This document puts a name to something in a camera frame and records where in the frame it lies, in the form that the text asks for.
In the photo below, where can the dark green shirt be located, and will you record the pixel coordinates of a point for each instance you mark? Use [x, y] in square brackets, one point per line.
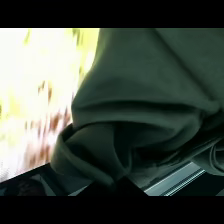
[150, 100]

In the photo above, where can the silver frame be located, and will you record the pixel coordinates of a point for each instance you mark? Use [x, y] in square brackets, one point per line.
[173, 183]

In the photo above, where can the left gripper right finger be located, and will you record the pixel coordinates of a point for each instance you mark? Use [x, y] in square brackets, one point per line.
[136, 190]

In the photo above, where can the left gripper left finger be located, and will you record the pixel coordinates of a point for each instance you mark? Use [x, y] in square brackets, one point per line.
[120, 190]

